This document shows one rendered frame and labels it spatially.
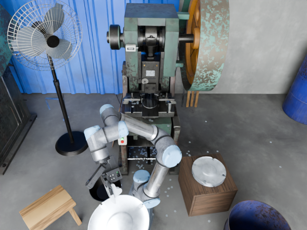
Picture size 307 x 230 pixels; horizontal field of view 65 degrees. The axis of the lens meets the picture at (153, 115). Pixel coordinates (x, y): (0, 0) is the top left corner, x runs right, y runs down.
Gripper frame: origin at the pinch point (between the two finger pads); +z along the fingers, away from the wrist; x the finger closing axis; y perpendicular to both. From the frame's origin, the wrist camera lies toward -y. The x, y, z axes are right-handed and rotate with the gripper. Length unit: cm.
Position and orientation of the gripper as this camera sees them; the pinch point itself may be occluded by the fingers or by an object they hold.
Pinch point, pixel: (112, 201)
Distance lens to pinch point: 117.9
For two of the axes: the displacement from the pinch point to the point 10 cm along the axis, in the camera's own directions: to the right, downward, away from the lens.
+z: 3.4, 9.4, 0.0
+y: 8.6, -3.1, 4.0
